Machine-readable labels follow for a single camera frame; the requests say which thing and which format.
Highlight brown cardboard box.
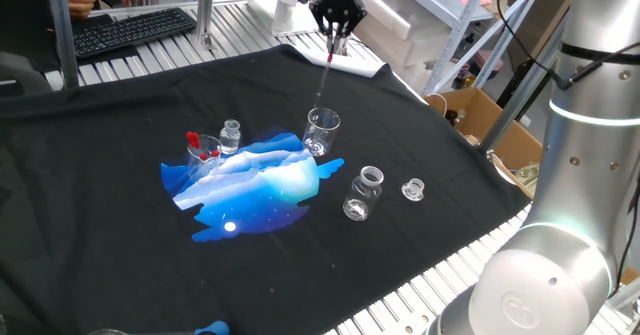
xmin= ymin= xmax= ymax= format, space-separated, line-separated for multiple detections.
xmin=423 ymin=87 xmax=545 ymax=201

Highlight clear glass beaker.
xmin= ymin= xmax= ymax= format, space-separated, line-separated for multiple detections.
xmin=301 ymin=107 xmax=342 ymax=158

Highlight small clear glass vial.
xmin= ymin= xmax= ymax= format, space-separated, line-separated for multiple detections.
xmin=218 ymin=119 xmax=242 ymax=156

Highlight brown wooden board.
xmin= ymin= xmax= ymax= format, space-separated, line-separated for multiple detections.
xmin=509 ymin=0 xmax=576 ymax=72

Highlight black cloth with blue print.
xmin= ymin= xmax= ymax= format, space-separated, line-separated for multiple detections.
xmin=0 ymin=43 xmax=534 ymax=335

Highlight black computer keyboard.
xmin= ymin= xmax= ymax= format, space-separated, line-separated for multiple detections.
xmin=72 ymin=7 xmax=198 ymax=59

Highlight long blue bulb pipette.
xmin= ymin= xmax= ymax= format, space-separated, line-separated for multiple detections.
xmin=149 ymin=319 xmax=231 ymax=335

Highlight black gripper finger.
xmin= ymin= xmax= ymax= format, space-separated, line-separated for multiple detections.
xmin=333 ymin=0 xmax=369 ymax=52
xmin=308 ymin=0 xmax=336 ymax=39

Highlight glass beaker holding droppers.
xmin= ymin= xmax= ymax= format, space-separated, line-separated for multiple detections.
xmin=186 ymin=133 xmax=223 ymax=181

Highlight black rectangular panel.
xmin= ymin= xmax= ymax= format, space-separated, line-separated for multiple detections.
xmin=495 ymin=57 xmax=539 ymax=109

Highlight bare person hand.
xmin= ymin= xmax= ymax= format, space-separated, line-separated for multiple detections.
xmin=64 ymin=0 xmax=97 ymax=22

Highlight clear wide-mouth glass bottle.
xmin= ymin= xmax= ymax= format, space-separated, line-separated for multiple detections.
xmin=342 ymin=165 xmax=385 ymax=222

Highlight grey metal shelf rack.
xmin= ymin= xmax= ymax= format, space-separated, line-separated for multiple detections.
xmin=384 ymin=0 xmax=551 ymax=96

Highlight white foam blocks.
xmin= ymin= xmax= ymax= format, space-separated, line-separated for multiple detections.
xmin=352 ymin=0 xmax=454 ymax=71

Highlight white plastic stand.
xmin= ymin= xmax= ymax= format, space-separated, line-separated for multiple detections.
xmin=247 ymin=0 xmax=326 ymax=39

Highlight white towel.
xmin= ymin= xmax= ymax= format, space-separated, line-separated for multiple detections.
xmin=304 ymin=49 xmax=391 ymax=79

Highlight grey chair back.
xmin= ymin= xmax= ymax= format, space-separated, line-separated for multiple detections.
xmin=0 ymin=49 xmax=54 ymax=99

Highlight black cable strap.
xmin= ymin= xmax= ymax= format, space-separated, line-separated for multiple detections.
xmin=559 ymin=42 xmax=640 ymax=67

